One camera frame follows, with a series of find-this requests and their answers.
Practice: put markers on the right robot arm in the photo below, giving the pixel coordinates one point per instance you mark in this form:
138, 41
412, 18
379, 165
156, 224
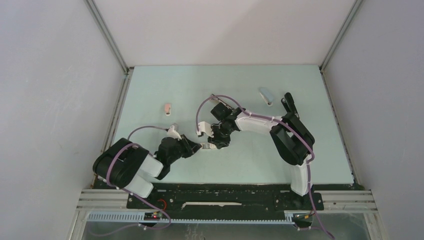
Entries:
293, 141

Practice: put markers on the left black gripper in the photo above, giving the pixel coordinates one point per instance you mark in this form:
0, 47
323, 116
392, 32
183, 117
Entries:
190, 147

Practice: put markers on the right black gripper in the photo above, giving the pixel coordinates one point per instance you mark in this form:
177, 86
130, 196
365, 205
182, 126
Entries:
219, 143

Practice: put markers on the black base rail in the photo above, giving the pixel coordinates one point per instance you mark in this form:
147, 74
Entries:
227, 202

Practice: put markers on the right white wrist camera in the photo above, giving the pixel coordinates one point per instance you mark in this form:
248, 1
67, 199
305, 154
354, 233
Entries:
204, 128

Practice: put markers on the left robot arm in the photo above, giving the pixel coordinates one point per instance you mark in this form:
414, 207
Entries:
125, 163

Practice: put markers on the light blue stapler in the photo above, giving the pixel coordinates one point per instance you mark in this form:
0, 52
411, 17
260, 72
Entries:
267, 96

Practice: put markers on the pink stapler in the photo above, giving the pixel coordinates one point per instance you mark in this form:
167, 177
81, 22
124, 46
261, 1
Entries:
167, 109

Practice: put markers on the white staple box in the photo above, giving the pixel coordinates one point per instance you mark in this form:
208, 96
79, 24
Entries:
212, 147

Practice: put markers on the beige black long stapler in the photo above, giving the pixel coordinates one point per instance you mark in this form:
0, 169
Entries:
217, 100

